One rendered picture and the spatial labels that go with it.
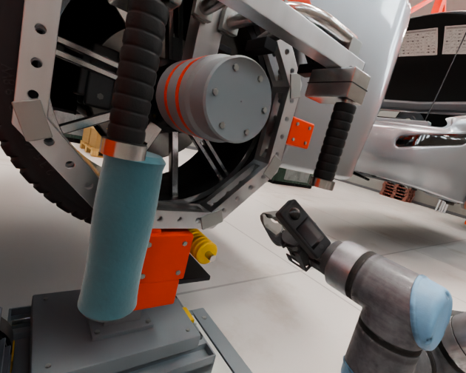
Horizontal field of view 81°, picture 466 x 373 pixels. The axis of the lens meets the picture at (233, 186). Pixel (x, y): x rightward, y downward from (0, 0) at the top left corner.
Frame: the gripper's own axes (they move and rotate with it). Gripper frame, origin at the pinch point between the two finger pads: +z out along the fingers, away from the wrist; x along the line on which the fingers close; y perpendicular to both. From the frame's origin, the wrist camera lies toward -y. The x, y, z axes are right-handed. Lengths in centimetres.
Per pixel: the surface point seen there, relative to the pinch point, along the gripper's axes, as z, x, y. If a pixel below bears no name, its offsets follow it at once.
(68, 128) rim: 15.6, -21.6, -35.4
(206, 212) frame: 5.1, -10.4, -7.6
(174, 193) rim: 15.5, -12.2, -10.8
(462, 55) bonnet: 74, 312, 97
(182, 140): 27.4, -0.3, -16.2
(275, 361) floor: 9, -18, 72
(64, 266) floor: 93, -64, 26
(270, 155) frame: 5.3, 11.1, -8.4
